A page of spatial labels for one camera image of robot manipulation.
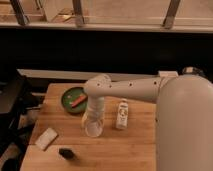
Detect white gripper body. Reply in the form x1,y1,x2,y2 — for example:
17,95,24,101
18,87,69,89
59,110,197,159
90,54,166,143
86,97,105,120

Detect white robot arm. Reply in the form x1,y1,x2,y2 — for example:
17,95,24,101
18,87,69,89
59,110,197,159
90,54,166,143
82,74,213,171

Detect black eraser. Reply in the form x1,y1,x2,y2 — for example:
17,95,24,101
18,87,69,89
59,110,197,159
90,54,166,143
59,148,75,159

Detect orange carrot piece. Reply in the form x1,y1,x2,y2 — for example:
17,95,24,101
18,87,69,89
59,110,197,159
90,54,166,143
71,96,87,108

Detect green plate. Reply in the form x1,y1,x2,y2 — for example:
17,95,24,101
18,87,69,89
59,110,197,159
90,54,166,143
61,87,87,115

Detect white bottle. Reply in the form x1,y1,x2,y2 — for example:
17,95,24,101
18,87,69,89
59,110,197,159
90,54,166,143
116,99,129,130

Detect white rectangular sponge block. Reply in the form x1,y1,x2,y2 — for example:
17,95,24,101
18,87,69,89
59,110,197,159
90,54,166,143
35,128,58,151

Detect black chair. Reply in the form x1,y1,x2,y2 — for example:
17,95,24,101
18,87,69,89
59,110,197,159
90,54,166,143
0,74,43,171

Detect wooden table leg frame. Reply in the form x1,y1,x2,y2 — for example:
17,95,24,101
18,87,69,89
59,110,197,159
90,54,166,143
9,0,181,29

